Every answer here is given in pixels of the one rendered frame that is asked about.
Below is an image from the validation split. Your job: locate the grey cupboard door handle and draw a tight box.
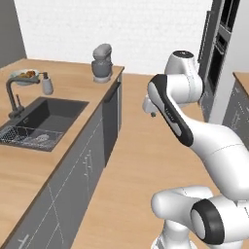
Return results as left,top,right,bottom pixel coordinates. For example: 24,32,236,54
17,233,32,249
83,149,93,178

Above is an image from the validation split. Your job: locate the grey cupboard run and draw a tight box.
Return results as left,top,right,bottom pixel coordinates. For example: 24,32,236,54
221,78,249,151

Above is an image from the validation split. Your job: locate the grey stand mixer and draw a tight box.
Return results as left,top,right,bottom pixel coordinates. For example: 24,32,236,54
90,43,114,84

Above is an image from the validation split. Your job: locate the bowl of fruit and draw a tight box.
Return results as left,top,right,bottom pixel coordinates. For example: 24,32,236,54
9,68,42,87

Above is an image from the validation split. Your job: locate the dark oven tower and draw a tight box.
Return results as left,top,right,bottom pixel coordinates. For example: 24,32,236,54
196,0,243,123

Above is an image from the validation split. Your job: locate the grey soap dispenser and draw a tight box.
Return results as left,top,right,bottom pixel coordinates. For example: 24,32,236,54
41,71,54,96

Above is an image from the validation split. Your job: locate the dark grey tap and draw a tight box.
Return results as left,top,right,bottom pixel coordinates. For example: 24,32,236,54
5,77,42,120

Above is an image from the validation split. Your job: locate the wire dish rack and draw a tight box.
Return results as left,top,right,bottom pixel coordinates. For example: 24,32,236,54
0,124,64,152

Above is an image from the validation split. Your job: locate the dark grey dishwasher door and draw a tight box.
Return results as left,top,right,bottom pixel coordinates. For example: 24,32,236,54
101,73,124,168

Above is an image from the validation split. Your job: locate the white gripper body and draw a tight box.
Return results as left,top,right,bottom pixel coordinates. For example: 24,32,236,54
142,94,160,116

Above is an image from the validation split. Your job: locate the grey cupboard door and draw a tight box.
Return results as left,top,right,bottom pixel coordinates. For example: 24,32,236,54
0,184,66,249
47,105,106,249

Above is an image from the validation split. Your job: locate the black sink basin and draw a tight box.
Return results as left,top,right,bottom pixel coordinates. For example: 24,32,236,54
0,96,90,153

